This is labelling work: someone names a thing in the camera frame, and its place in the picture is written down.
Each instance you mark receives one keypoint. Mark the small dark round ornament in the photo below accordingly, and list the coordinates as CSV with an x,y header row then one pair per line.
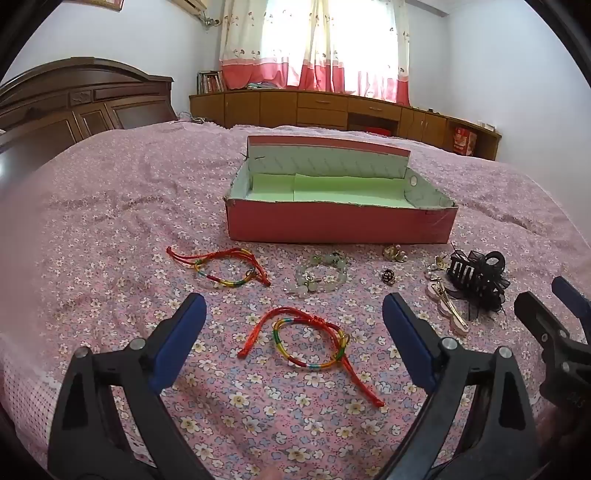
x,y
387,276

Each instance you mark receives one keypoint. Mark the black bow hair claw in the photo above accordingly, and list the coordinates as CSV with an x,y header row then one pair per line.
x,y
480,277

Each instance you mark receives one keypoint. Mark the gold pearl brooch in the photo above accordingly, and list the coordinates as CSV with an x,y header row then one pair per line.
x,y
392,252

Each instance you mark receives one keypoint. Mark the white air conditioner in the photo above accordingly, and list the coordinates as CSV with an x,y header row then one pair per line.
x,y
189,3

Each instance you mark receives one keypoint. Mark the long wooden cabinet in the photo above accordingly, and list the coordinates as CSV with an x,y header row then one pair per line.
x,y
277,110

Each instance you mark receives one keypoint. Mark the red cloth in cabinet niche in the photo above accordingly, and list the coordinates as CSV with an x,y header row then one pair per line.
x,y
374,129

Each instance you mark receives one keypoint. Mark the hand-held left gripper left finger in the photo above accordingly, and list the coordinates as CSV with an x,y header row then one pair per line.
x,y
184,332

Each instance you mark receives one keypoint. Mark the pink hair clip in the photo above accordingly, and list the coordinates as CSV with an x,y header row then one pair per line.
x,y
436,291

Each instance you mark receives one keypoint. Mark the dark wooden headboard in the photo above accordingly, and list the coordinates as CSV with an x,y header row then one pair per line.
x,y
69,115

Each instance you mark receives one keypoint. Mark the folded blue green cloth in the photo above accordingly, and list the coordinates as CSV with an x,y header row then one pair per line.
x,y
261,86

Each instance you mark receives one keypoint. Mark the wall picture frame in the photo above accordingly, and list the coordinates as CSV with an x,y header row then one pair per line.
x,y
99,3

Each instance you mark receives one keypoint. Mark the white pink floral curtain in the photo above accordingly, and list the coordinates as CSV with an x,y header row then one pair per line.
x,y
240,41

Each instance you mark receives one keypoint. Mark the row of books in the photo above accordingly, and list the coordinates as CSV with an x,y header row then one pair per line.
x,y
211,82

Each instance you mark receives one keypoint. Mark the small white object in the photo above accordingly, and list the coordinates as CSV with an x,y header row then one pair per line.
x,y
485,125

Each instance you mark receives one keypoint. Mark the pink floral bedspread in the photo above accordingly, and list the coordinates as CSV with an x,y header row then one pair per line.
x,y
115,230

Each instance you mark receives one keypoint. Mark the pearl hair clip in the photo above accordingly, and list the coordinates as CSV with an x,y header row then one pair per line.
x,y
436,266

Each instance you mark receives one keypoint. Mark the red cardboard box green lining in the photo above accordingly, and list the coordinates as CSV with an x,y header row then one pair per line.
x,y
332,221

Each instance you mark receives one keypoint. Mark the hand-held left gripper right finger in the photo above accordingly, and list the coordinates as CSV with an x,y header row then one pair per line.
x,y
407,333

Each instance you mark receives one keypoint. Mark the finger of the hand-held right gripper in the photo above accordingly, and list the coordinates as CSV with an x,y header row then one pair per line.
x,y
572,300
545,325

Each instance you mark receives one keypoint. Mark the red printed box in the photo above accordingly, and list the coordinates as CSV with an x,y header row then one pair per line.
x,y
464,141

